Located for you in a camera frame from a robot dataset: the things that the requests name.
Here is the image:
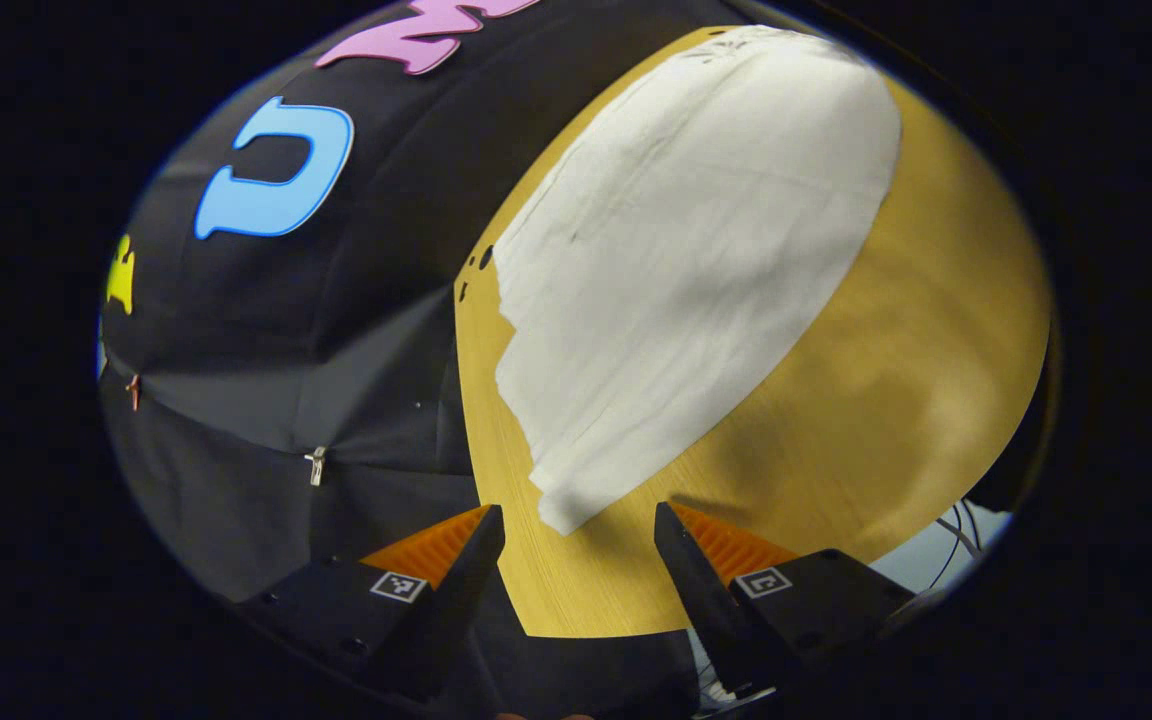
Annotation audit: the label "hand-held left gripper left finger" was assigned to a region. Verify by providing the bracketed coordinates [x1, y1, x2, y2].
[236, 504, 507, 703]

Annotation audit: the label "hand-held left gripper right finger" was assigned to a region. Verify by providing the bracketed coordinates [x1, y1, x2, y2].
[654, 502, 922, 701]

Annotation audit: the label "white jeans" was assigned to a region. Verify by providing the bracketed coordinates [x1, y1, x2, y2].
[492, 25, 903, 537]

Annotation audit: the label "black backdrop cloth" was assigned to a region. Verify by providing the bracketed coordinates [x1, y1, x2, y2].
[96, 0, 737, 719]

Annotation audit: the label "black cable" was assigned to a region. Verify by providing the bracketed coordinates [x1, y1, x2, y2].
[934, 498, 989, 563]

